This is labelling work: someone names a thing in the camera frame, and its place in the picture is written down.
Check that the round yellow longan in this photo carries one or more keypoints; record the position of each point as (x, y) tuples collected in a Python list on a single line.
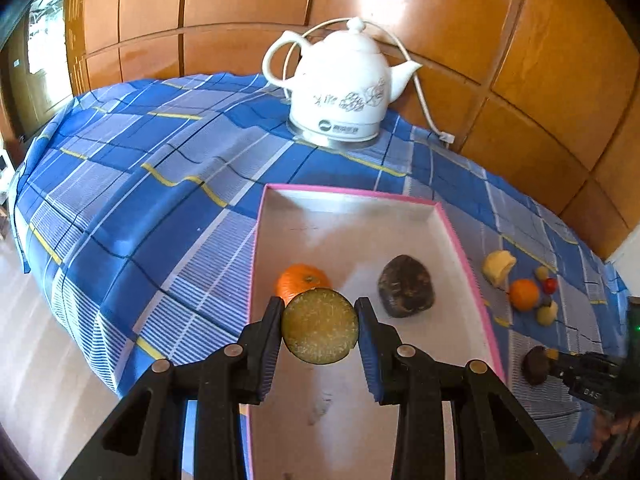
[(546, 315)]

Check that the pink-edged white cardboard box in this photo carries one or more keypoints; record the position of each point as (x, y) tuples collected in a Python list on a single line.
[(350, 225)]

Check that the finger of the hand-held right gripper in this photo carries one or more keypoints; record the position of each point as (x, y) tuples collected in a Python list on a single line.
[(567, 362)]

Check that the small yellow longan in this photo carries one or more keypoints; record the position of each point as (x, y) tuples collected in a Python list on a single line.
[(541, 273)]

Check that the white ceramic electric kettle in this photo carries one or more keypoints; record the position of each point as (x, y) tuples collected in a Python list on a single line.
[(345, 95)]

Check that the red cherry tomato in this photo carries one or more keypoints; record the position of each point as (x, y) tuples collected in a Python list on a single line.
[(550, 285)]

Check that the blue plaid tablecloth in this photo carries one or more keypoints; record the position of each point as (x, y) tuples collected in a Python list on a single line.
[(150, 210)]

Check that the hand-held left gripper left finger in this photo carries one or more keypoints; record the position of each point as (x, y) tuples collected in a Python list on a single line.
[(274, 332)]

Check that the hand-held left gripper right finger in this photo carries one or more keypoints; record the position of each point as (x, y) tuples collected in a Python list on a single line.
[(367, 342)]

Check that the round eggplant slice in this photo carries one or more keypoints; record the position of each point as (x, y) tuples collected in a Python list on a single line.
[(320, 325)]

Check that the pale yellow fruit piece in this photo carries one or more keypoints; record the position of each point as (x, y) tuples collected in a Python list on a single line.
[(497, 266)]

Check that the large orange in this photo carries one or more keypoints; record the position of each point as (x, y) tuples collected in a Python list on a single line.
[(523, 294)]

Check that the small orange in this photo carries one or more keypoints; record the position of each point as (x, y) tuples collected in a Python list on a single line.
[(299, 281)]

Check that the metal kettle base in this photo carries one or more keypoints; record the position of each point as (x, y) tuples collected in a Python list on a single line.
[(331, 141)]

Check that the glass window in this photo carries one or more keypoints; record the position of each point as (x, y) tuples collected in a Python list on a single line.
[(40, 35)]

